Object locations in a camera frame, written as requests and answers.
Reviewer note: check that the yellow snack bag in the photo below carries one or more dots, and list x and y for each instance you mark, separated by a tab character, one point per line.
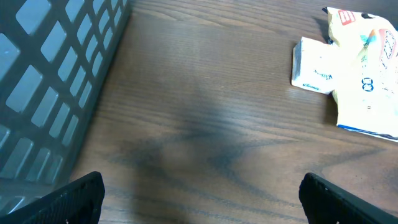
366	82

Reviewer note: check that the grey plastic shopping basket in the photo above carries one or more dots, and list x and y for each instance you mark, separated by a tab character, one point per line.
55	55

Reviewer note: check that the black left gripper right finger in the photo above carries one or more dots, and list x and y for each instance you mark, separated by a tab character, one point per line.
324	202

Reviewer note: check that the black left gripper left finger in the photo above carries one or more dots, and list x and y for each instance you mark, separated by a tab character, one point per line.
78	202

